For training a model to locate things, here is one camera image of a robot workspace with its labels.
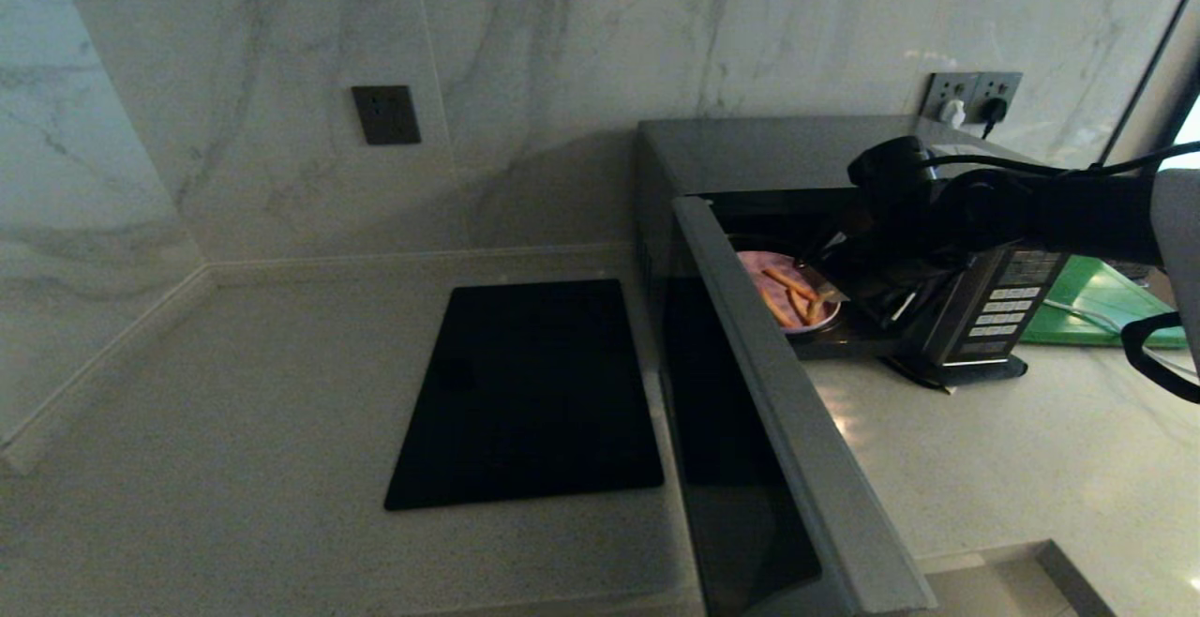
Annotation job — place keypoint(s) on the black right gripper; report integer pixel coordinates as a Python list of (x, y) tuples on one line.
[(891, 265)]

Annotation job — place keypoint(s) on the purple plate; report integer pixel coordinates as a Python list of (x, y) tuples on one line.
[(764, 312)]

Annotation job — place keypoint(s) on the dark glass microwave door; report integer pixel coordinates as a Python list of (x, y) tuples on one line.
[(797, 467)]

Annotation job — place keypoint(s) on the black rubber pad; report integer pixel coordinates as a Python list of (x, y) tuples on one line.
[(975, 373)]

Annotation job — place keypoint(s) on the white power plug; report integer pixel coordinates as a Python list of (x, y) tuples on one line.
[(953, 113)]

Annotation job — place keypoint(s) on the black power plug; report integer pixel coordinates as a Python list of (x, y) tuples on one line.
[(994, 112)]

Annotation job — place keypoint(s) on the green cutting board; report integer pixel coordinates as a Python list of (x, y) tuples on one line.
[(1097, 303)]

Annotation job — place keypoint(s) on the black glass induction cooktop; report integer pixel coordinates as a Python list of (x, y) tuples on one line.
[(525, 401)]

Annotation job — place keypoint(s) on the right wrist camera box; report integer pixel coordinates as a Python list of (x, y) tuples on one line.
[(891, 176)]

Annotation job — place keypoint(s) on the grey double wall socket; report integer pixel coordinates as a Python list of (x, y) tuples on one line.
[(975, 87)]

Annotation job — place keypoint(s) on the black metal frame post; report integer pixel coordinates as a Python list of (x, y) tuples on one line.
[(1148, 82)]

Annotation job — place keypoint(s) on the dark single wall socket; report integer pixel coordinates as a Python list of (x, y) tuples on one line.
[(385, 114)]

